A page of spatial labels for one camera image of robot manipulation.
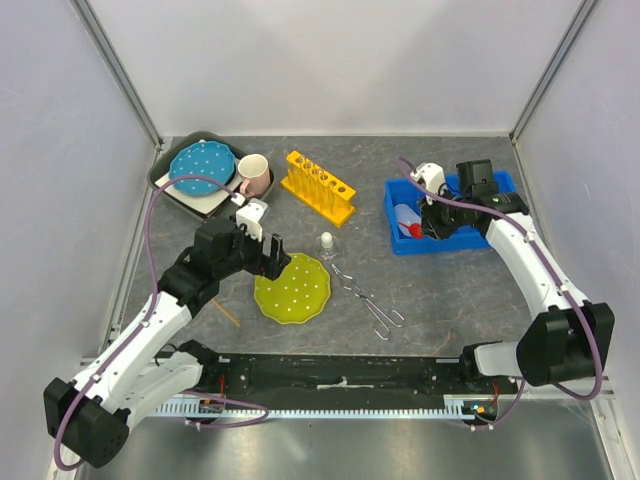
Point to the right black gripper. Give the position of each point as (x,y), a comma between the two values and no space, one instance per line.
(430,224)

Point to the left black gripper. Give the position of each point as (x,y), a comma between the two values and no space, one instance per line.
(269,267)

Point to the white wash bottle red cap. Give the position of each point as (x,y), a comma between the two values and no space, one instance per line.
(408,222)

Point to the yellow test tube rack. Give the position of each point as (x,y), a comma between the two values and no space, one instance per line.
(344,195)

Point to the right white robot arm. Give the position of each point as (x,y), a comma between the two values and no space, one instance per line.
(569,336)

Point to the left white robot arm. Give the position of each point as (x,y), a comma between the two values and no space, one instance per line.
(93,414)

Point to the blue plastic bin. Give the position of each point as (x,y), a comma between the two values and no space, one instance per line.
(400,190)

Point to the green dotted plate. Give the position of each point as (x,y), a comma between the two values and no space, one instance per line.
(297,295)

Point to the glass flask white stopper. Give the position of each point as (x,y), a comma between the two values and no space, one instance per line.
(328,246)

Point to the white square plate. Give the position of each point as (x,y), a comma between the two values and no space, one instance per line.
(202,205)

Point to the pink mug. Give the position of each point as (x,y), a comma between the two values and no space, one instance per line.
(254,169)

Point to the blue dotted plate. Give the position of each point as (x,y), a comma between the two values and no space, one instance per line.
(209,159)

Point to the metal crucible tongs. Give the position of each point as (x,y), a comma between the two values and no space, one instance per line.
(384,319)

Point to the grey plastic tray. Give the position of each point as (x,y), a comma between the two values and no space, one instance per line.
(161,167)

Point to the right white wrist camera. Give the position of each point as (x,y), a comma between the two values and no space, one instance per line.
(430,176)

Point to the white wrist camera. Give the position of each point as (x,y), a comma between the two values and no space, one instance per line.
(250,216)
(430,176)

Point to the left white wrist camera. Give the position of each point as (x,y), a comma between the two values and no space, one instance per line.
(250,216)

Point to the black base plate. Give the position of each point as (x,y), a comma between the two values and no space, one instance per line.
(336,380)

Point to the slotted cable duct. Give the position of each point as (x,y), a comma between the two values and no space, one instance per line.
(199,409)

